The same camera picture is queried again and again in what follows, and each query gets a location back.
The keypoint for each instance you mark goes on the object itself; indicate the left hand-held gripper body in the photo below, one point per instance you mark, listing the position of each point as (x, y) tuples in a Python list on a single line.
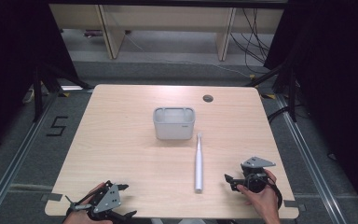
[(107, 199)]

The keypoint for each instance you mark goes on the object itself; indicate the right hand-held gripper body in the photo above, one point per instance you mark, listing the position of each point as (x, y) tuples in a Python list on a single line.
[(254, 174)]

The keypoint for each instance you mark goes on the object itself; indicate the white electric toothbrush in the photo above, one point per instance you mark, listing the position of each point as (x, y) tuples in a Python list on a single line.
[(199, 168)]

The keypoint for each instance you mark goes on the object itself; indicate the white plastic storage box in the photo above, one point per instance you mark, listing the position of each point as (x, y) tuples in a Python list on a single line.
[(174, 127)]

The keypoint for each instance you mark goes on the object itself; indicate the person's left hand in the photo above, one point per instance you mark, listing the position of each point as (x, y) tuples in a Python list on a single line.
[(85, 214)]

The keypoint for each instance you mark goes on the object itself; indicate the person's right hand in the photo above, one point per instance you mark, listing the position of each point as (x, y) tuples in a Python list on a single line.
[(262, 202)]

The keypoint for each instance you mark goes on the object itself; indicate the grey tape patch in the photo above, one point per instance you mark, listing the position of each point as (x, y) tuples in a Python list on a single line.
[(293, 204), (52, 197)]

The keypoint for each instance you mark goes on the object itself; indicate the yellow tape piece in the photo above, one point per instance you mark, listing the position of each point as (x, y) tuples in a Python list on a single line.
[(268, 96), (253, 76), (64, 94)]

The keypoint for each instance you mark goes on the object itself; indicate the black metal stand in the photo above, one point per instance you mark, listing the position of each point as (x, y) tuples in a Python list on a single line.
[(292, 93), (38, 93)]

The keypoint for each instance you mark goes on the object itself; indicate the black curtain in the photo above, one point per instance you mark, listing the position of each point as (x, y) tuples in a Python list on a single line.
[(338, 77), (9, 62)]

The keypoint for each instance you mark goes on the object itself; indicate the metal floor rail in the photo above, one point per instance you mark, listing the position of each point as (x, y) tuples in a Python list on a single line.
[(15, 161), (310, 161)]

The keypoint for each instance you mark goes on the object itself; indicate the light wooden desk frame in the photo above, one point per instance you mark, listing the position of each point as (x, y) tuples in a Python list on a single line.
[(167, 17)]

